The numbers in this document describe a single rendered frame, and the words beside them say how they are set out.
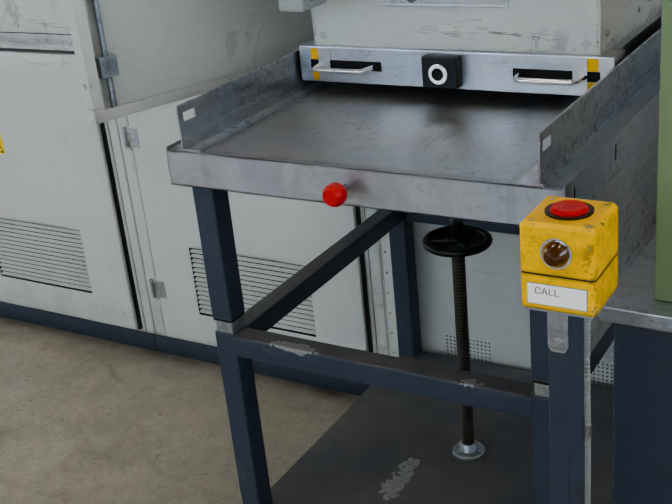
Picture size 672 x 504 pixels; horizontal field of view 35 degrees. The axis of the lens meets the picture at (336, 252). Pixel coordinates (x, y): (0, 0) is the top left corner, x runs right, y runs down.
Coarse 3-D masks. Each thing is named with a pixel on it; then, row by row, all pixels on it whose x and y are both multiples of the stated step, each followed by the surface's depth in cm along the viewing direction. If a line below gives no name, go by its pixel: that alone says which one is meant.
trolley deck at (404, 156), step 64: (256, 128) 166; (320, 128) 162; (384, 128) 159; (448, 128) 156; (512, 128) 153; (640, 128) 155; (256, 192) 154; (320, 192) 148; (384, 192) 143; (448, 192) 138; (512, 192) 133; (576, 192) 133
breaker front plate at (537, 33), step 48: (336, 0) 174; (384, 0) 170; (432, 0) 165; (480, 0) 161; (528, 0) 158; (576, 0) 154; (432, 48) 169; (480, 48) 165; (528, 48) 161; (576, 48) 157
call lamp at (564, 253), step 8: (552, 240) 107; (560, 240) 106; (544, 248) 107; (552, 248) 106; (560, 248) 106; (568, 248) 106; (544, 256) 107; (552, 256) 106; (560, 256) 106; (568, 256) 106; (552, 264) 106; (560, 264) 106; (568, 264) 107
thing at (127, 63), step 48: (96, 0) 174; (144, 0) 182; (192, 0) 188; (240, 0) 194; (96, 48) 178; (144, 48) 184; (192, 48) 190; (240, 48) 197; (288, 48) 204; (96, 96) 177; (144, 96) 187
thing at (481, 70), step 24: (336, 48) 176; (360, 48) 174; (384, 48) 172; (408, 48) 171; (312, 72) 181; (384, 72) 174; (408, 72) 171; (480, 72) 165; (504, 72) 163; (528, 72) 161; (552, 72) 159; (600, 72) 155
